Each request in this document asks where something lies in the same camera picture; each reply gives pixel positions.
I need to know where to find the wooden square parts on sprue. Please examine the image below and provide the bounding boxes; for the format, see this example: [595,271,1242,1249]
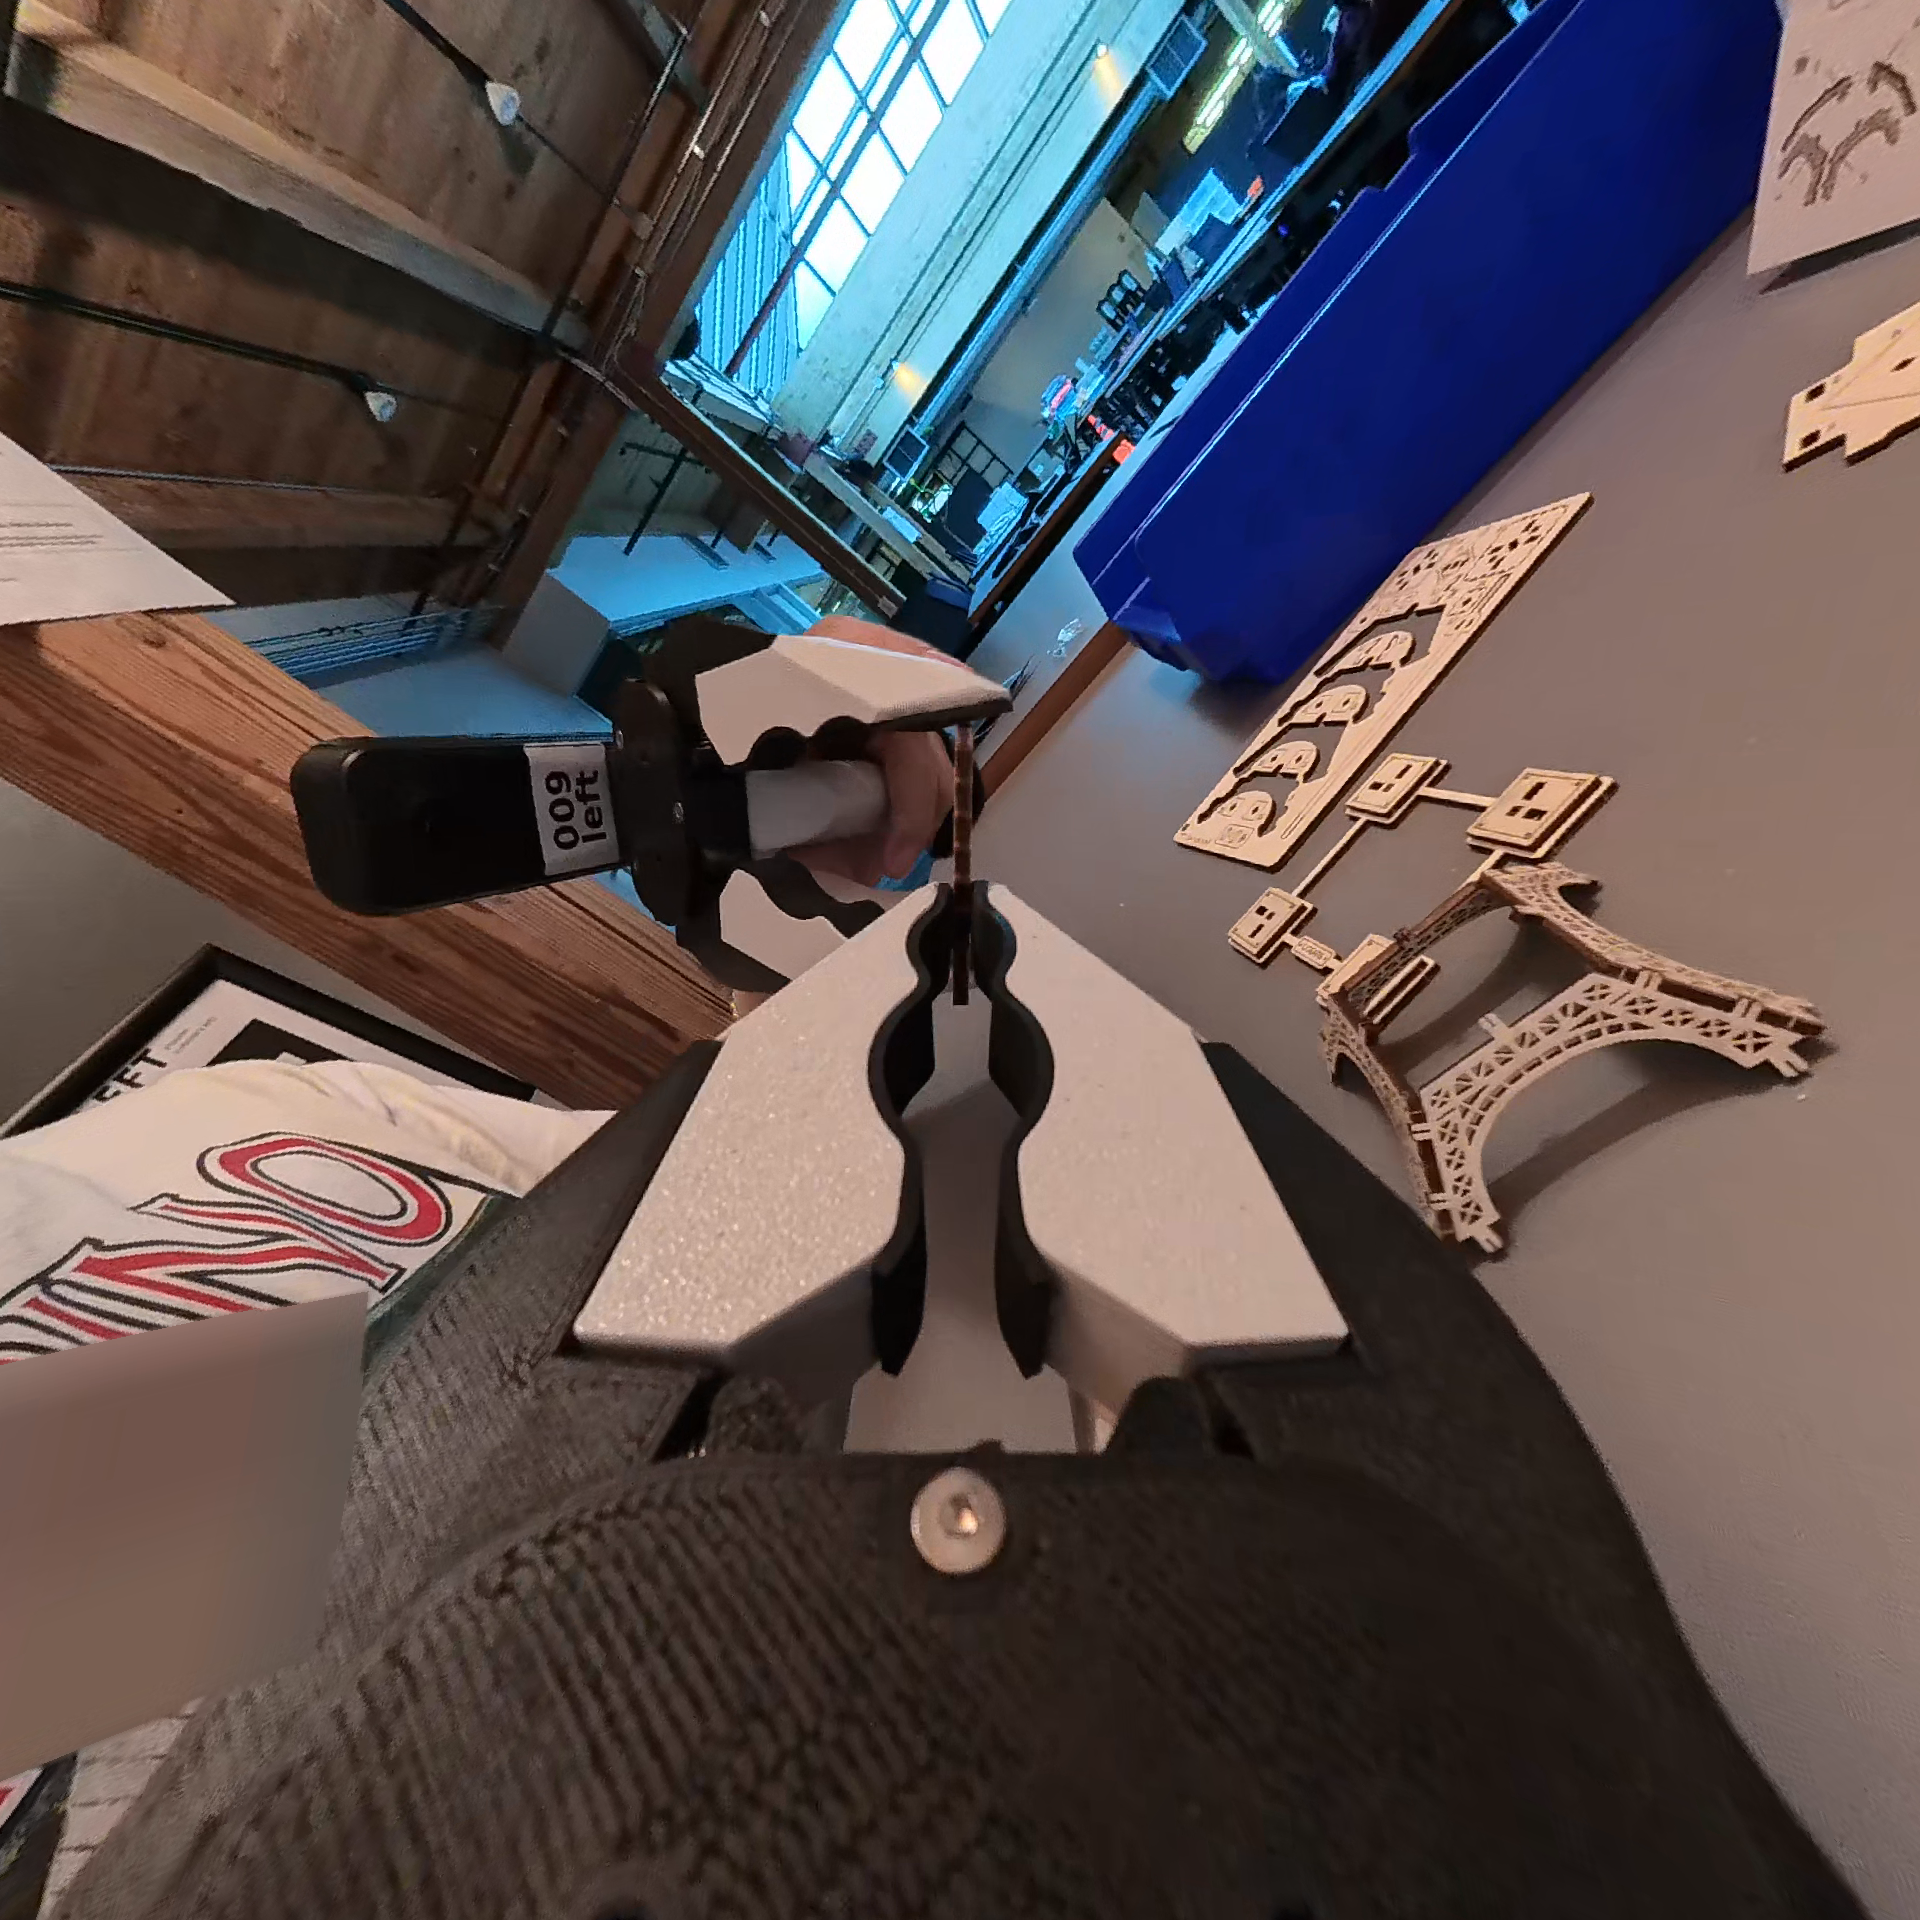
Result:
[1228,750,1618,966]

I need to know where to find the thick wooden beam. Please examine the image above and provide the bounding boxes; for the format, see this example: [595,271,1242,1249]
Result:
[0,603,745,1122]

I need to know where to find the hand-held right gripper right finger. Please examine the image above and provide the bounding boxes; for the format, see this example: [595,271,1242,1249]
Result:
[976,889,1349,1455]

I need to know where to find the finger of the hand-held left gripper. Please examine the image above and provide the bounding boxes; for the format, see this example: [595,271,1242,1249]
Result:
[695,632,1020,772]
[700,862,889,993]

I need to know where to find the black framed picture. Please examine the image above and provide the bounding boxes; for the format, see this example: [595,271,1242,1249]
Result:
[0,943,526,1147]

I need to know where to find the person's left hand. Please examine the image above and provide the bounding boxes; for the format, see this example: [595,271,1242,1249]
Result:
[780,618,983,893]

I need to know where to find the folded assembly instruction sheet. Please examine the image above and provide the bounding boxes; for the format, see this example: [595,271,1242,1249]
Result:
[1747,0,1920,281]

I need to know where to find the blue plastic bin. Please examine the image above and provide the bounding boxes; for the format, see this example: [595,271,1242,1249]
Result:
[1068,0,1791,685]

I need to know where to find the flat wooden plate with slots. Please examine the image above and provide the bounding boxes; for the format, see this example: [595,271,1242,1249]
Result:
[1779,301,1920,466]

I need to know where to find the wooden sheet with arch cutouts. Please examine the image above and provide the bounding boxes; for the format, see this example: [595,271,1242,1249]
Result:
[1173,489,1590,879]

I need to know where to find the white shirt with red print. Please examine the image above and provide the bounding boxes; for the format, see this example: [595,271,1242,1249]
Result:
[0,1064,512,1357]

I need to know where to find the white printed paper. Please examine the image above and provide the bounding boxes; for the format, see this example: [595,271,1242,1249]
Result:
[0,435,230,628]

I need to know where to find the wooden lattice tower base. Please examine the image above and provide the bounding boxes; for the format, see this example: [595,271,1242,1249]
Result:
[1321,862,1828,1249]

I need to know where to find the small wooden lattice piece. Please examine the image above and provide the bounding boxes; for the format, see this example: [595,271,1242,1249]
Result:
[944,721,983,998]

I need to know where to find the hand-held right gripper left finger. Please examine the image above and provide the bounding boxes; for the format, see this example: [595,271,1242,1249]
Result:
[572,889,944,1455]

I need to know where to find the grey desk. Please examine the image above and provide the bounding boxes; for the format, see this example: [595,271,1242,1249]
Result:
[972,206,1920,1920]

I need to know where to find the large paned window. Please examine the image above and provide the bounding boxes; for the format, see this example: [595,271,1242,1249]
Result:
[695,0,1008,396]

